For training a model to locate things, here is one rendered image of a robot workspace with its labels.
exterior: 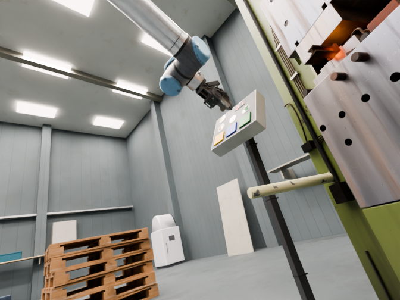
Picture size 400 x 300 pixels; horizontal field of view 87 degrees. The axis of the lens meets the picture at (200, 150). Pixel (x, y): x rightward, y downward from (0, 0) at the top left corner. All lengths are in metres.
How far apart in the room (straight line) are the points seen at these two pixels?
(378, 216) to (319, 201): 4.11
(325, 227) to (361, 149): 4.22
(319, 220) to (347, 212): 3.83
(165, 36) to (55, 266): 2.60
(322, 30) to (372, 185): 0.59
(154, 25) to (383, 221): 0.92
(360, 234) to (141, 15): 1.18
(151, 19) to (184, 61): 0.16
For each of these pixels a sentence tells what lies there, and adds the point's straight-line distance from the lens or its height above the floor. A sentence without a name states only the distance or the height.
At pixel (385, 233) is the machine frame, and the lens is 0.86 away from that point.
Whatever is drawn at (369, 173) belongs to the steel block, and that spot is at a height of 0.56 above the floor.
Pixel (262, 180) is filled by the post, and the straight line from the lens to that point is 1.17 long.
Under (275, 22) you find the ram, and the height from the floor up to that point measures 1.37.
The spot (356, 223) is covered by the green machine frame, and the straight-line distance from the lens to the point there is 1.17.
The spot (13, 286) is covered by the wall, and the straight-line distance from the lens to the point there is 9.91.
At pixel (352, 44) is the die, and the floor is 0.97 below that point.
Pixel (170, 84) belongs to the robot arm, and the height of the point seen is 1.06.
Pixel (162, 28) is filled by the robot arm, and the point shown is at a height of 1.13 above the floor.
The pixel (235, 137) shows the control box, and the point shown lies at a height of 0.95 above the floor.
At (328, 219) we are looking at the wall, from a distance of 4.94.
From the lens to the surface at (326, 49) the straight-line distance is 0.95.
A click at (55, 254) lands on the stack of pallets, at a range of 2.94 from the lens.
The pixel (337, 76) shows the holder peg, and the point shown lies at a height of 0.86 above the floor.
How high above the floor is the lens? 0.50
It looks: 23 degrees up
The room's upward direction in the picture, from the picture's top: 15 degrees counter-clockwise
